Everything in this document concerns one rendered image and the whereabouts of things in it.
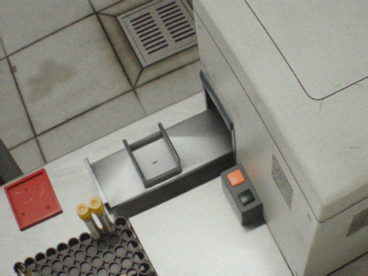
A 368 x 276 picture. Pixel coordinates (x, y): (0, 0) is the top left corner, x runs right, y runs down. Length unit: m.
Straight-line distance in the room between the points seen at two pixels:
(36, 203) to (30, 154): 1.04
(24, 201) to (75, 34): 1.24
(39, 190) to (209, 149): 0.23
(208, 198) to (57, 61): 1.26
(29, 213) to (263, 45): 0.43
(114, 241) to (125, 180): 0.08
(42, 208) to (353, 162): 0.48
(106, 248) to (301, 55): 0.38
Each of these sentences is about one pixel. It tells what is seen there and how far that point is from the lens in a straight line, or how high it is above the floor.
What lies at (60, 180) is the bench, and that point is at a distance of 1.02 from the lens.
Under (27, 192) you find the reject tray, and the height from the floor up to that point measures 0.88.
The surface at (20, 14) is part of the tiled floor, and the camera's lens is 2.31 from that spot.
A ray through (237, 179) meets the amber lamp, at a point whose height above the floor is 0.93.
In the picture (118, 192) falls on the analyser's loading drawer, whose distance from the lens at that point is 0.95.
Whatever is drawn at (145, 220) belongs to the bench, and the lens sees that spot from 0.97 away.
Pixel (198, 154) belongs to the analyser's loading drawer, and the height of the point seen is 0.91.
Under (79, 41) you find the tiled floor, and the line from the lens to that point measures 2.19.
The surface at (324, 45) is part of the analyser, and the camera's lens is 0.73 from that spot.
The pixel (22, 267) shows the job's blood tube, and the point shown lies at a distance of 0.89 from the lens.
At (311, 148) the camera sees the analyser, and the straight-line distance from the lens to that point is 0.67.
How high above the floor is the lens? 1.78
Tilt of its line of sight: 64 degrees down
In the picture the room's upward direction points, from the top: 11 degrees counter-clockwise
